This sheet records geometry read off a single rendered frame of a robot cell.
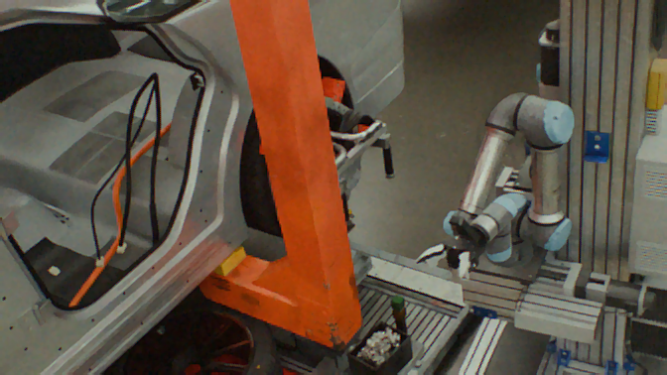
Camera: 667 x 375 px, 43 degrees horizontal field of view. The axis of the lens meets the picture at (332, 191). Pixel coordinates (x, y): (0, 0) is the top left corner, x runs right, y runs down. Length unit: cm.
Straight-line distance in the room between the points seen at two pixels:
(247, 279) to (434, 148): 209
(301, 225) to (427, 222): 177
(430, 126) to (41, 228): 258
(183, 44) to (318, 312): 105
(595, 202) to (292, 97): 109
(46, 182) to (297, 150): 144
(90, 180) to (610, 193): 197
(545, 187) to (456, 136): 250
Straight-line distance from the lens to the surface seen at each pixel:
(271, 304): 325
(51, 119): 402
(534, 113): 260
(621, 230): 304
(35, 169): 380
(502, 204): 254
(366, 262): 408
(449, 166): 493
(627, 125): 280
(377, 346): 311
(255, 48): 252
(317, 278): 296
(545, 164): 268
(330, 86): 350
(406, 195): 473
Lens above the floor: 280
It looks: 35 degrees down
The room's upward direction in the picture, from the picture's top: 10 degrees counter-clockwise
